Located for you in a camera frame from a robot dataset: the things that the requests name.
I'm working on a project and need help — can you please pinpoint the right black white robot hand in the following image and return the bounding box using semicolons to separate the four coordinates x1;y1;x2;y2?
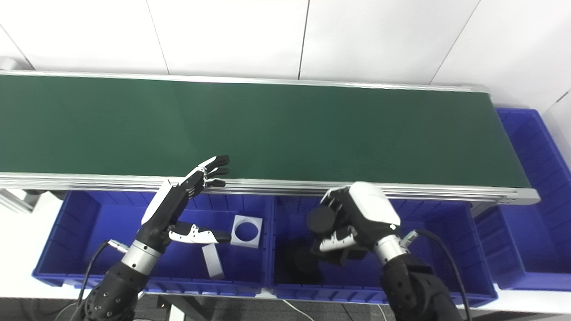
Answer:
318;181;402;252

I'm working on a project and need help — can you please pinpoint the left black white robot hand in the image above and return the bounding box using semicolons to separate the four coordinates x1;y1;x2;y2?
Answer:
138;155;232;250

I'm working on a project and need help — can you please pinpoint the black cylinder part square base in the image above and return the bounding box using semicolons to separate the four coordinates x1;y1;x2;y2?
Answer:
285;241;323;284
307;205;371;267

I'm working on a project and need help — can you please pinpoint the blue plastic bin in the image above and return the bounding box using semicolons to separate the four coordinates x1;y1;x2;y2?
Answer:
473;108;571;291
32;191;273;297
267;195;499;308

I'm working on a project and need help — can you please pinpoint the green conveyor belt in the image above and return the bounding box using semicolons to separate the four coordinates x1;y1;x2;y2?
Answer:
0;74;532;189
0;69;541;206

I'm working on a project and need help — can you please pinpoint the aluminium conveyor leg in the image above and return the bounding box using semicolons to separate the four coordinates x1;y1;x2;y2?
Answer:
0;189;35;214

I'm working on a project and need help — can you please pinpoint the grey flat metal bar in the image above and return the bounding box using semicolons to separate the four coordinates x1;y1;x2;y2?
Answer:
202;244;225;280

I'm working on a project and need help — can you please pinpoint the grey square plate with hole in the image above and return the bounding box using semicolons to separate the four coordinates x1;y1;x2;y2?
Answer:
231;215;263;249

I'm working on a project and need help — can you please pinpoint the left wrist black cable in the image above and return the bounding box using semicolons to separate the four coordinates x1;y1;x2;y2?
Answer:
78;239;130;308

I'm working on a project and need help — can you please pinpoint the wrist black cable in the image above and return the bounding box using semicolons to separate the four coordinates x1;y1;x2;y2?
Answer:
78;239;130;308
399;230;473;321

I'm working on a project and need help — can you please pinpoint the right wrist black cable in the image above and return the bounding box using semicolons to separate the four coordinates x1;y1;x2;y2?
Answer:
399;230;473;321

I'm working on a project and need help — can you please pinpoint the white floor cable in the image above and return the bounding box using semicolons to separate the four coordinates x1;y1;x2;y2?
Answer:
282;300;315;321

